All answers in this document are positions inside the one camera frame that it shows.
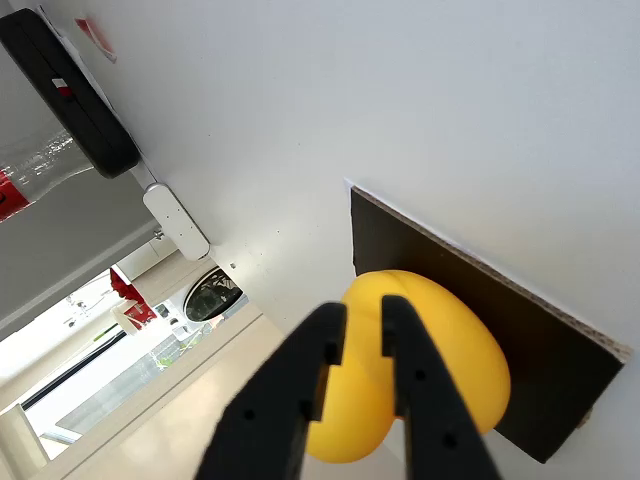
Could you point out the white power bank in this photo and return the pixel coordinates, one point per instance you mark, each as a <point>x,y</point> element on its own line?
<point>175,220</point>

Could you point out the red card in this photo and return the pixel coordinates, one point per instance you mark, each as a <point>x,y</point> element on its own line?
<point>97,37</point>

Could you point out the black glasses case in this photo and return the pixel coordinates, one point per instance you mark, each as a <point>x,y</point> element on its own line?
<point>75,100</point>

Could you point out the clear glass bottle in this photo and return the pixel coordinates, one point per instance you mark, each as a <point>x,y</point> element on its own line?
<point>40,160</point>

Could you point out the yellow rubber duck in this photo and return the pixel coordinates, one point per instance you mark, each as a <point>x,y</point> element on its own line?
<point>450,350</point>

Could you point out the black cardboard square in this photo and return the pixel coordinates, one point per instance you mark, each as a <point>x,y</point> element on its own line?
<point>550,360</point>

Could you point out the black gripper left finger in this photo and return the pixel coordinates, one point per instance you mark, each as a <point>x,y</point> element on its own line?
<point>270,400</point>

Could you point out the white washing machine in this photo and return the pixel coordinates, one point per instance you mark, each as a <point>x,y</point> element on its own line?
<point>210,297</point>

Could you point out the red and white box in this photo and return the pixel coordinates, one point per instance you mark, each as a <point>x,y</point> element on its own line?
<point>135,312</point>

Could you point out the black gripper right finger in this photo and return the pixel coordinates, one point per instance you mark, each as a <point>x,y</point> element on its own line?
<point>435,425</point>

